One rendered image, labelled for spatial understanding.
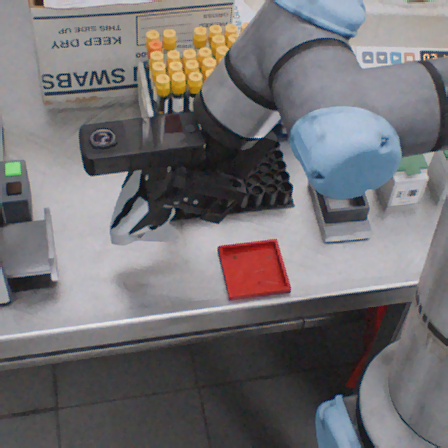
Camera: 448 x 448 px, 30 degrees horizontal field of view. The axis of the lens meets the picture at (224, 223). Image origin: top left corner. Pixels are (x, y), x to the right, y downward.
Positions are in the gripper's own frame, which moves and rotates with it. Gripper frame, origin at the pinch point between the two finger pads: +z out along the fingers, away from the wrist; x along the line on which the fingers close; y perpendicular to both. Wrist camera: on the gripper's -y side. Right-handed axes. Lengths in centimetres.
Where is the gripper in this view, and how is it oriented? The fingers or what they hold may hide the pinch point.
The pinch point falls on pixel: (112, 232)
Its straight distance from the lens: 89.4
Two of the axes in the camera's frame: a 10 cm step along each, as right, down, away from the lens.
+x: -2.0, -7.8, 5.9
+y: 8.2, 2.0, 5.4
